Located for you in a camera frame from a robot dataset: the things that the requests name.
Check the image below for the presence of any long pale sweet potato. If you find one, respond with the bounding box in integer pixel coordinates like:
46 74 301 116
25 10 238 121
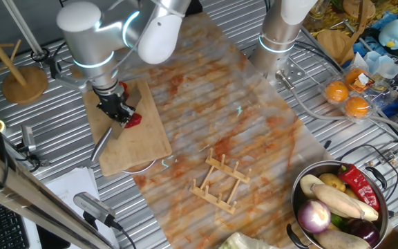
310 183 380 223

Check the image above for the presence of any orange fruit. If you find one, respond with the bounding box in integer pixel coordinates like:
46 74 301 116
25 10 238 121
343 95 370 119
324 80 350 103
344 68 368 86

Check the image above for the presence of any small camera on black mount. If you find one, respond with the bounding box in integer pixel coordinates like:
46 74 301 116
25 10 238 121
17 124 50 168

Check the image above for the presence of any steel pot with black handles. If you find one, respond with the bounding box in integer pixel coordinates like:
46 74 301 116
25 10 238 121
285 159 398 249

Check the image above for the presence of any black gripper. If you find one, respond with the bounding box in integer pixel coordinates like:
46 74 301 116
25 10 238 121
93 84 136 129

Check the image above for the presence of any long red bell pepper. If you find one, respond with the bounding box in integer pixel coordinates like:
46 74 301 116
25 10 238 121
337 163 381 212

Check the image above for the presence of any green vegetable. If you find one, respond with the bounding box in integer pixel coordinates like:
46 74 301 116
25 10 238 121
330 212 350 230

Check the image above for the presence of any clear plastic measuring cup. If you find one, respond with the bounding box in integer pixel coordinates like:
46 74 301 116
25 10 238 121
363 50 398 80

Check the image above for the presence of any small red chili slice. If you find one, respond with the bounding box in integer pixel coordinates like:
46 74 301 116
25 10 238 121
118 81 130 101

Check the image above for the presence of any cabbage in plastic bag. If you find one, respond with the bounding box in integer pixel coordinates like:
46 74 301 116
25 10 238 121
218 232 280 249

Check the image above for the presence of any steel cleaver knife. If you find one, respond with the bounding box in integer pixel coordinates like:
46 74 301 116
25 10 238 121
89 84 143 163

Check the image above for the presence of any wooden mug tree stand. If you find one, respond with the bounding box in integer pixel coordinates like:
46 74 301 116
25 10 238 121
0 0 49 105

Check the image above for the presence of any black cable bundle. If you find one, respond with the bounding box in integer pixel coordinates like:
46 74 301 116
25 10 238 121
294 41 345 76

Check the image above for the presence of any brown sweet potato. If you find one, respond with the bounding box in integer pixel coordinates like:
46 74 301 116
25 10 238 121
312 228 373 249

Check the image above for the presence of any dark purple eggplant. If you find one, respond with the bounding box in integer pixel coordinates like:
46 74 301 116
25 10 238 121
345 218 381 248

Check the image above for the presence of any light blue plush toy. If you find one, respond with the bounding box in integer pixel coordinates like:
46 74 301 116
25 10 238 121
378 18 398 50

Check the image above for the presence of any orange marbled table mat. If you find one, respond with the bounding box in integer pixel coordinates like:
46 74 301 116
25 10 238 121
81 12 328 249

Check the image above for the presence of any clear plastic orange package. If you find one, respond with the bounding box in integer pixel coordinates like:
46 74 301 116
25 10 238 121
319 64 398 125

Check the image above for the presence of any aluminium frame beam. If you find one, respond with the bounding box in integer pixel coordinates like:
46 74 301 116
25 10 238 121
0 140 117 249

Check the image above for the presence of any purple onion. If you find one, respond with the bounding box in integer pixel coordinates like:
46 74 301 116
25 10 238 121
296 199 332 234

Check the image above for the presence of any large red chili pepper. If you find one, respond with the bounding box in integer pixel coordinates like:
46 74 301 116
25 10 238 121
124 113 143 129

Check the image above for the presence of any wooden hook stand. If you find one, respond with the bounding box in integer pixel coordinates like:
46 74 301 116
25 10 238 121
316 0 377 66

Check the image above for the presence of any white paper stack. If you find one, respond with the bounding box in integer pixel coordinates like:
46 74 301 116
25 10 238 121
22 167 119 249

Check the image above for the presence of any yellow potato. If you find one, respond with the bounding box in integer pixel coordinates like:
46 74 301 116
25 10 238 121
318 172 347 193

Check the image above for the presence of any wrist camera on grey bracket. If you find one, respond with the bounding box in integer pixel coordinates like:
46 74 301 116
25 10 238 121
48 55 93 92

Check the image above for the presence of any grey camera with cable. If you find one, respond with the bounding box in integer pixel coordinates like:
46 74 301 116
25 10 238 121
73 192 138 249

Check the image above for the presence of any white round vegetable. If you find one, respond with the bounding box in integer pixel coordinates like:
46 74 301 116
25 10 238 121
299 174 326 200

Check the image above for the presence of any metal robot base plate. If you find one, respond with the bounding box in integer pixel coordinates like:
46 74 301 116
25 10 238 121
274 56 307 88

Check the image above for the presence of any white pole with black ring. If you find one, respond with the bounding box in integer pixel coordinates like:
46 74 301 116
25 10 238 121
1 0 50 69

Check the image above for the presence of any wooden cutting board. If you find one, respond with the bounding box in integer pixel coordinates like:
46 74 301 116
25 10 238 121
82 79 173 177

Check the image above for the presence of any wooden peg dish rack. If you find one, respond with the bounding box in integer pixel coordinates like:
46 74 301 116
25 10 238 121
189 147 252 215

